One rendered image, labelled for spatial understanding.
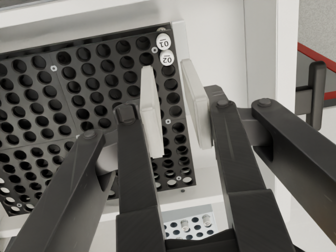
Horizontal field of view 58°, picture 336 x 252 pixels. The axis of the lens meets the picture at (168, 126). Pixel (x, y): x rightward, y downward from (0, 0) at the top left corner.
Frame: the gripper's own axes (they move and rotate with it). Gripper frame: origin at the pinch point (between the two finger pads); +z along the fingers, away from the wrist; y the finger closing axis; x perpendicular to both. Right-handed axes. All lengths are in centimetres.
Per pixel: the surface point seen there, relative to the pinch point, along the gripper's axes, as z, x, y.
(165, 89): 10.1, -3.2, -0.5
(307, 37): 100, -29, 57
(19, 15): 10.8, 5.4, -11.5
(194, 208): 21.8, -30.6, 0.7
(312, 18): 100, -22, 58
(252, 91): 14.3, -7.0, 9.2
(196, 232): 20.5, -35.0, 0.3
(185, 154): 10.1, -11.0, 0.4
